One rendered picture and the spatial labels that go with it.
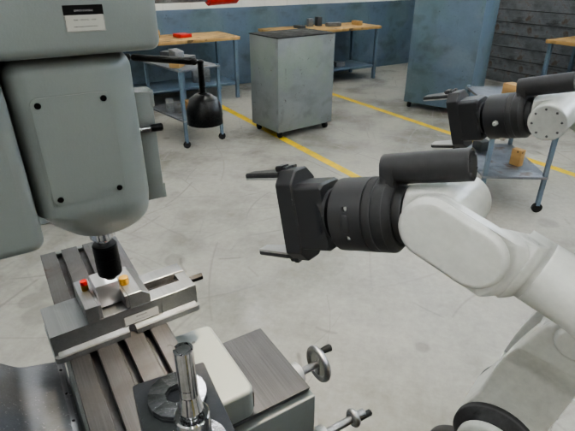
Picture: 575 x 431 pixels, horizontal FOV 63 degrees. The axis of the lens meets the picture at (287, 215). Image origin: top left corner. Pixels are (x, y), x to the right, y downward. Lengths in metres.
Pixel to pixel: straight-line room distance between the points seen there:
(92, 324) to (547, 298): 0.95
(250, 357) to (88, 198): 0.75
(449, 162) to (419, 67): 6.40
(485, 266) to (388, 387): 1.95
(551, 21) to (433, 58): 2.53
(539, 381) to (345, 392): 1.56
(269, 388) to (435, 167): 0.94
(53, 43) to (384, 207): 0.50
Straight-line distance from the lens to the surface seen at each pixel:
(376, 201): 0.51
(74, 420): 1.18
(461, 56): 6.66
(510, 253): 0.47
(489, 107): 1.01
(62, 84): 0.78
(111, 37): 0.76
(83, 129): 0.80
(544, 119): 0.95
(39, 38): 0.75
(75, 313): 1.23
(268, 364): 1.38
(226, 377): 1.23
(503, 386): 0.90
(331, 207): 0.53
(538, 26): 8.90
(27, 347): 2.87
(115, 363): 1.16
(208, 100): 0.97
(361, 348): 2.56
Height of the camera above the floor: 1.74
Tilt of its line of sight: 28 degrees down
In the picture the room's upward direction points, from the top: straight up
